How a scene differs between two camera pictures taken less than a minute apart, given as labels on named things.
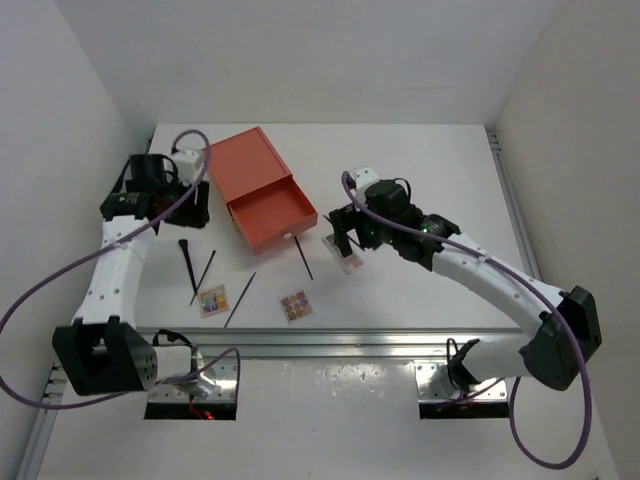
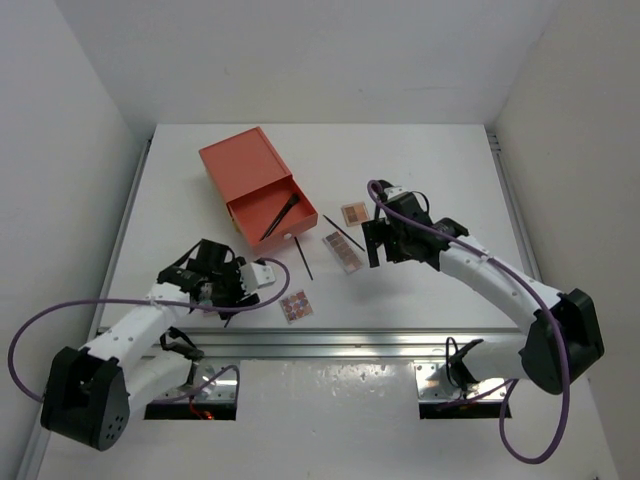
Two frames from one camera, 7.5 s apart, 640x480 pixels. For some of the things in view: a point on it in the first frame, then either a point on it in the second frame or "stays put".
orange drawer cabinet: [263, 198] stays put
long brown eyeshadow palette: [348, 264] stays put
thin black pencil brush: [303, 257] stays put
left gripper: [194, 215] → [231, 268]
